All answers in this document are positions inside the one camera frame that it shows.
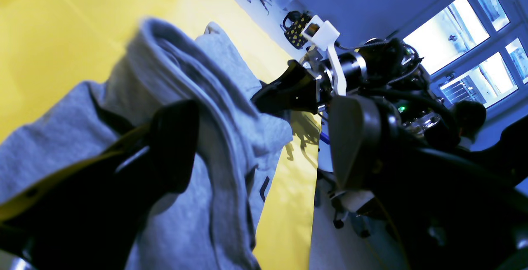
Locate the yellow table cloth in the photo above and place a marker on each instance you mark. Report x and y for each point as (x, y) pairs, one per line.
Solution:
(48, 46)

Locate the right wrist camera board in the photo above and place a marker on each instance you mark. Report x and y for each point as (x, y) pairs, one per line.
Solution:
(320, 33)

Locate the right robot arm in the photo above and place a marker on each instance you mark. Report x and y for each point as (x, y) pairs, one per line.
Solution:
(388, 71)

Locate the black yellow dotted bag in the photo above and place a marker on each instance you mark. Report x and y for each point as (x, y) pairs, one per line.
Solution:
(293, 23)

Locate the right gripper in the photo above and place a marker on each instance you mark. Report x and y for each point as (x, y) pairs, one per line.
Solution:
(310, 85)

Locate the bright window with frame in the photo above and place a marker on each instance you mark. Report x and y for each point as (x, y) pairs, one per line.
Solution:
(475, 50)

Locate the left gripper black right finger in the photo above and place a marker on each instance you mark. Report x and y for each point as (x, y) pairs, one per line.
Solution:
(447, 212)

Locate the grey t-shirt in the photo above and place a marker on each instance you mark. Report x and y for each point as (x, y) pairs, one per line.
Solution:
(211, 226)

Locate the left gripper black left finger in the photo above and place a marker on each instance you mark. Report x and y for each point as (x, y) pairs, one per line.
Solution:
(87, 215)

